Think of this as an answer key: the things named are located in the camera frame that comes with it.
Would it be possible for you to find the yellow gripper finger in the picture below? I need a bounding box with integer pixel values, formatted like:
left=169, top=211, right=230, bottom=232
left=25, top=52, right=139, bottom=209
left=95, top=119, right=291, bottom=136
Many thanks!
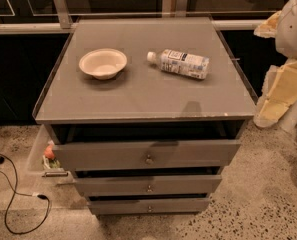
left=254, top=11, right=281, bottom=38
left=253, top=59, right=297, bottom=128

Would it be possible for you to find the grey top drawer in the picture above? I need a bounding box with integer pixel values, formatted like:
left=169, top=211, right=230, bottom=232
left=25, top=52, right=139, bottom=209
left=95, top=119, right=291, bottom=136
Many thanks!
left=53, top=140, right=241, bottom=171

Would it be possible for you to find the grey drawer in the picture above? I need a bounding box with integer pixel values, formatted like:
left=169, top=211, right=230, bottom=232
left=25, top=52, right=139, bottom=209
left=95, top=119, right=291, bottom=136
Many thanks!
left=88, top=198, right=210, bottom=215
left=53, top=140, right=241, bottom=171
left=75, top=175, right=222, bottom=196

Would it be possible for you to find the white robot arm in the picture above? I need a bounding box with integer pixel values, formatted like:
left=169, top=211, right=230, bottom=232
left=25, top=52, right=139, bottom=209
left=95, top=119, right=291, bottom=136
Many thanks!
left=253, top=0, right=297, bottom=128

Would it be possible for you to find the grey drawer cabinet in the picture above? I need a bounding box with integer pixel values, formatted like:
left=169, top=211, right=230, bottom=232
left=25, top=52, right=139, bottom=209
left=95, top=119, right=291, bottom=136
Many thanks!
left=33, top=18, right=255, bottom=205

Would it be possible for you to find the grey middle drawer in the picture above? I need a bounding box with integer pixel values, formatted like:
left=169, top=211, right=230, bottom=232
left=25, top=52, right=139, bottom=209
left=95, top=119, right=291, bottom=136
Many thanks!
left=75, top=175, right=222, bottom=196

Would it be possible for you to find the grey bottom drawer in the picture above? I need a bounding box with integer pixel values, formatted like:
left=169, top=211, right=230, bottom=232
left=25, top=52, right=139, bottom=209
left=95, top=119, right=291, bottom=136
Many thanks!
left=88, top=198, right=210, bottom=215

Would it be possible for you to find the white diagonal pole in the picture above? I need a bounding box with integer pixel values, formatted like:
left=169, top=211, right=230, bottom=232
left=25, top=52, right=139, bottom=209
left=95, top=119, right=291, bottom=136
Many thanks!
left=279, top=101, right=297, bottom=133

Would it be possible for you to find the clear plastic water bottle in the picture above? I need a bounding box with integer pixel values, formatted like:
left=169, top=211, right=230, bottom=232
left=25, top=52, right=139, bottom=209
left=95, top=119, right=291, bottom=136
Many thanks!
left=147, top=49, right=209, bottom=80

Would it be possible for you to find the white paper bowl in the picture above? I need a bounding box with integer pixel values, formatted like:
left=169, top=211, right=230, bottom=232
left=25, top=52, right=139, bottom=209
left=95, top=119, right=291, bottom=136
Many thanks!
left=79, top=48, right=127, bottom=80

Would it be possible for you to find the orange round fruit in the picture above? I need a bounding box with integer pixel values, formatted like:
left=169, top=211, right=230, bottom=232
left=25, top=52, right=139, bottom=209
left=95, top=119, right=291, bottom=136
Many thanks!
left=44, top=145, right=55, bottom=160

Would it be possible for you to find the metal railing post centre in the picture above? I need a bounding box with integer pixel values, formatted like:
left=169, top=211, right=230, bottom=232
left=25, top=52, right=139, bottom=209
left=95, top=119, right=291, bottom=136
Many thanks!
left=161, top=0, right=188, bottom=17

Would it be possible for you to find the metal railing bracket left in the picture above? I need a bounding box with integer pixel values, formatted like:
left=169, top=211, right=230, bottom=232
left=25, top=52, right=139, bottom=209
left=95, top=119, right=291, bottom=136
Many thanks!
left=53, top=0, right=72, bottom=29

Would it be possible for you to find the black floor cable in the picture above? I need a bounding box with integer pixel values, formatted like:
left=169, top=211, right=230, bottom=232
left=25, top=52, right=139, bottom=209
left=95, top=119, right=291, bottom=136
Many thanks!
left=0, top=152, right=52, bottom=236

